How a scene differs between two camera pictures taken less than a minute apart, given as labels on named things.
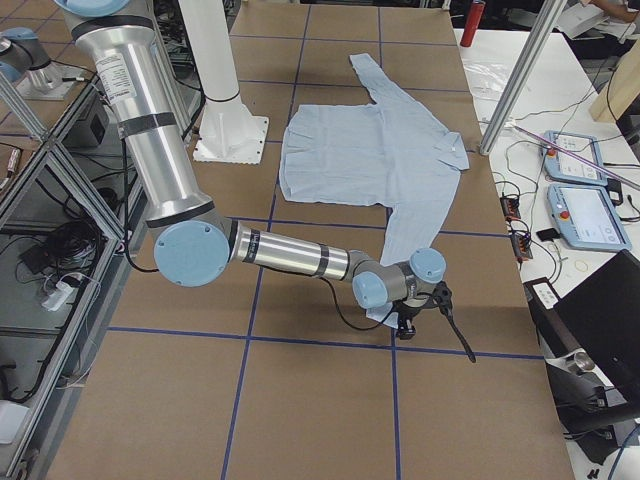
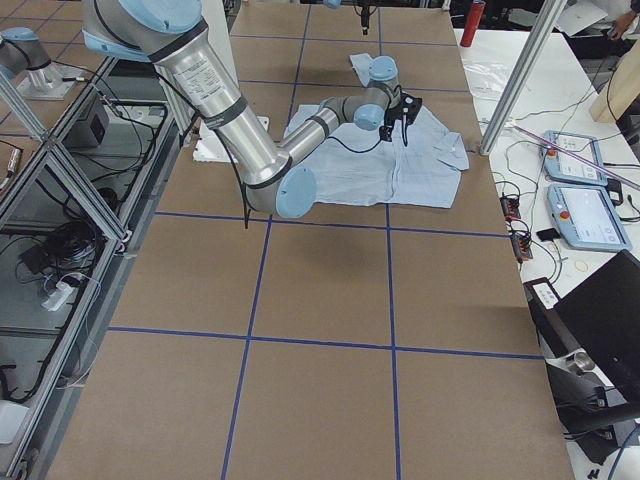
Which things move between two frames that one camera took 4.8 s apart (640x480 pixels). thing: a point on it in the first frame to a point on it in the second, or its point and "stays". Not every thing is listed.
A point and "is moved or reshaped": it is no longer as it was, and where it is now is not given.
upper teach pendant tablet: (562, 167) stays
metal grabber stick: (511, 124) stays
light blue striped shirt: (376, 154) is moved or reshaped
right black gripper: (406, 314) to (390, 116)
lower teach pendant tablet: (586, 217) stays
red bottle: (473, 20) stays
